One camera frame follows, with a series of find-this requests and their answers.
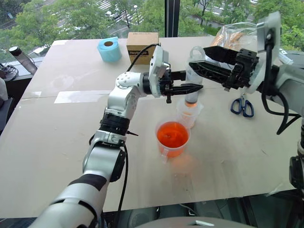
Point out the black window frame post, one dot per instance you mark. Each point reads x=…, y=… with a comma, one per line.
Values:
x=172, y=17

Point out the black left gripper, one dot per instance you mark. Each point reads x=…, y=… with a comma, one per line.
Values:
x=166, y=85

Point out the clear plastic wrapper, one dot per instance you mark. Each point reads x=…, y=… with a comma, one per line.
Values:
x=286, y=57

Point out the clear cup with red liquid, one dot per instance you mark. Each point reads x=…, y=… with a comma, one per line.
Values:
x=173, y=136

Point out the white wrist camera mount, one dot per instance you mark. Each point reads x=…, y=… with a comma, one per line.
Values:
x=158, y=64
x=275, y=31

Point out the blue tissue roll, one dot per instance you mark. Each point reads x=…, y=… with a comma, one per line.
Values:
x=109, y=51

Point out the dark furniture piece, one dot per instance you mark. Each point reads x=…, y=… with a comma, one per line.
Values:
x=4, y=114

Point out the brown cardboard box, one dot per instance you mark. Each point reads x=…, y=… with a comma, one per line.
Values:
x=140, y=42

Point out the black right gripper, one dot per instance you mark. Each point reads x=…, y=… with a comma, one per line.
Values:
x=244, y=69

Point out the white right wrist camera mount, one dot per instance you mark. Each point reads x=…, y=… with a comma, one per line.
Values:
x=275, y=31

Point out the clear plastic bag with bread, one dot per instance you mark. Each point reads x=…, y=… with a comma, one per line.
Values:
x=235, y=35

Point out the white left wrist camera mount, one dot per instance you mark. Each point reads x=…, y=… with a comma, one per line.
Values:
x=158, y=64

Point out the dark water bottle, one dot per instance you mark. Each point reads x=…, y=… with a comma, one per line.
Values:
x=23, y=59

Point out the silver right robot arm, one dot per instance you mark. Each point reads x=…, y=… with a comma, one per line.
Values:
x=292, y=78

